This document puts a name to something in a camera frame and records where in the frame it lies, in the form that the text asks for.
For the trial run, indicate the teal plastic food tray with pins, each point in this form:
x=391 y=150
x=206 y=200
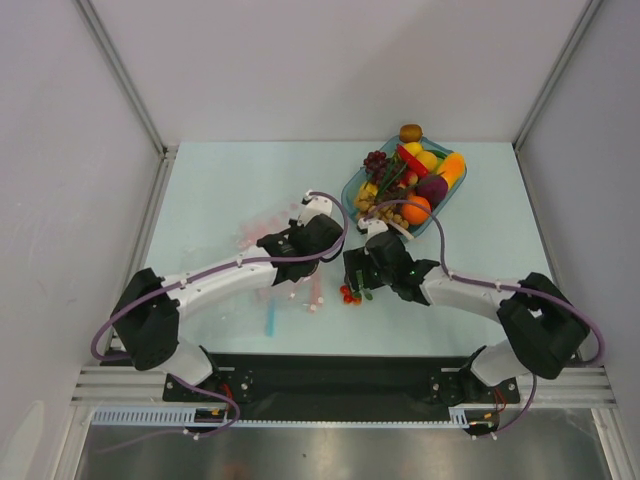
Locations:
x=398 y=179

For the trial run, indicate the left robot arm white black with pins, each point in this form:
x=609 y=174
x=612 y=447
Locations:
x=149 y=312

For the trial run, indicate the aluminium frame post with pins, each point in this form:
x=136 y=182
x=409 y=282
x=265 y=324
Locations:
x=109 y=51
x=573 y=41

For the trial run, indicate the orange mango piece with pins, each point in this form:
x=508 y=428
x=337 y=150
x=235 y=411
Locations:
x=452 y=168

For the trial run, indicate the brown kiwi fruit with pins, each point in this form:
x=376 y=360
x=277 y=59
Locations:
x=409 y=133

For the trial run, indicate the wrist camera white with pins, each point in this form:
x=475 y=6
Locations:
x=371 y=228
x=314 y=204

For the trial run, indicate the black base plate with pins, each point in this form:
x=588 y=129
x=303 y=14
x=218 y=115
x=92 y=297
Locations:
x=311 y=388

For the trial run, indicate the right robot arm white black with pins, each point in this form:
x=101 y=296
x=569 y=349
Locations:
x=542 y=333

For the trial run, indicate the dark red grape bunch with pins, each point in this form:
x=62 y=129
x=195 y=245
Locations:
x=376 y=163

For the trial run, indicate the yellow lemon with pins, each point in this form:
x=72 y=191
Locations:
x=428 y=159

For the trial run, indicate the red cherry tomatoes with leaves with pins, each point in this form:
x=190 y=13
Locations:
x=354 y=297

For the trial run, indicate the clear zip bag pink zipper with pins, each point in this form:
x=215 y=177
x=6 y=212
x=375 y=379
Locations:
x=235 y=317

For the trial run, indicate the left aluminium frame post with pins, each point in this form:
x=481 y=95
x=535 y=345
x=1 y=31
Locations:
x=109 y=51

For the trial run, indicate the aluminium front rail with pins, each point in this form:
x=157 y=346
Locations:
x=118 y=385

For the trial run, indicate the pink dotted zip bag stack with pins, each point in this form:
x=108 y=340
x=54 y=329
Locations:
x=308 y=292

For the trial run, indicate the blue zipper bag strip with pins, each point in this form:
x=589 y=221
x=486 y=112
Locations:
x=270 y=317

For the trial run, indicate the right aluminium frame post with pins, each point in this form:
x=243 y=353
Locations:
x=573 y=41

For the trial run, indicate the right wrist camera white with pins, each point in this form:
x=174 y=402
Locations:
x=371 y=228

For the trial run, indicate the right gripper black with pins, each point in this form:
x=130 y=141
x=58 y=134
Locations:
x=360 y=270

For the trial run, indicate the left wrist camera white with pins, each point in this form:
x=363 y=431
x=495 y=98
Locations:
x=314 y=204

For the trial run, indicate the brown longan bunch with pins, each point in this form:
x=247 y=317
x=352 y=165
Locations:
x=367 y=204

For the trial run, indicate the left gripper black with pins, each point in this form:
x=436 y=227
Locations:
x=293 y=226

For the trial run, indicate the orange fruit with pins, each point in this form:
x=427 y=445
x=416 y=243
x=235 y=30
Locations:
x=416 y=211

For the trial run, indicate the red chili pepper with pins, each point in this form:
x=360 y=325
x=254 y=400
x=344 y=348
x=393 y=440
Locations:
x=412 y=162

